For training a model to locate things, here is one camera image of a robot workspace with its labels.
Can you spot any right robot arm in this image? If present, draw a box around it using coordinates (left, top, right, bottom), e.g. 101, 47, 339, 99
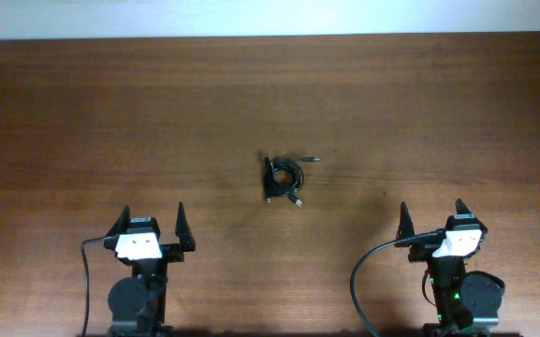
395, 199, 505, 336

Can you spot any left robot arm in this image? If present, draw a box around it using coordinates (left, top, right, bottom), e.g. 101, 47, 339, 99
104, 203, 196, 337

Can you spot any thick black USB cable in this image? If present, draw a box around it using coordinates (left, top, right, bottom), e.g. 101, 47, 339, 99
263, 152, 306, 203

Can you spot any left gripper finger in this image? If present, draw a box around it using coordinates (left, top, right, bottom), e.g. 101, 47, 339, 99
175, 201, 196, 252
106, 204, 130, 237

